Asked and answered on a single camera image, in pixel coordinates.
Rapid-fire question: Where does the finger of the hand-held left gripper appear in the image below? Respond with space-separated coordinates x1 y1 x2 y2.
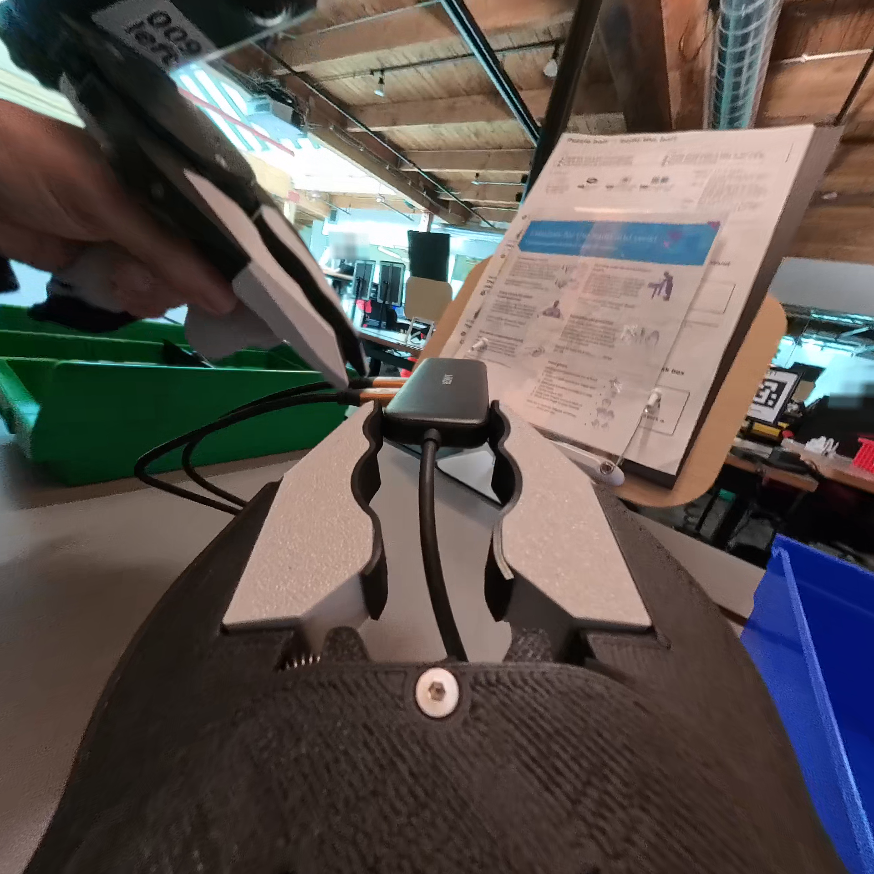
183 169 352 388
257 206 370 376

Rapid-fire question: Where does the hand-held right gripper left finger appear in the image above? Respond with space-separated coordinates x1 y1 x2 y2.
222 401 390 658

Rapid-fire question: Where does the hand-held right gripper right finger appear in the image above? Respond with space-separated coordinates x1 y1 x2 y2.
483 401 653 650

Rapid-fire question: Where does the black cable with copper plug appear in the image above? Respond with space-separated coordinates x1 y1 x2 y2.
182 377 407 509
134 388 405 514

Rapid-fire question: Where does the black hub cable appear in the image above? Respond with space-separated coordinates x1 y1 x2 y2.
419 428 469 662

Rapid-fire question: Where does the small black usb hub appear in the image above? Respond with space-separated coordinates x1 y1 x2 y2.
384 358 491 431

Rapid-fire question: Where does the blue plastic bin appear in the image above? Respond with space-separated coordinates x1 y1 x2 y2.
741 533 874 874

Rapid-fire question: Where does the person's left hand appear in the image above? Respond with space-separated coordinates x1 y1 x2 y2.
0 99 240 319

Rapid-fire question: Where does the small white tethered pin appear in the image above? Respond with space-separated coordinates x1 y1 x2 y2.
594 388 666 487

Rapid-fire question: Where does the green plastic bin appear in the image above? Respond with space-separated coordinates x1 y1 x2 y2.
0 304 370 487

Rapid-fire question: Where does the wooden backing board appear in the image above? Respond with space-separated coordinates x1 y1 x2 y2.
422 256 789 509

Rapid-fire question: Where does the instruction sheet in acrylic holder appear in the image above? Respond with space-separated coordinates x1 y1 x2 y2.
454 125 844 489

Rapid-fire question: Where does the printed marker tag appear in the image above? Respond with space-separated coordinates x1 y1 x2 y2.
746 367 801 426

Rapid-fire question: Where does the black metal post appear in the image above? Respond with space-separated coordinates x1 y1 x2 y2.
539 0 605 182

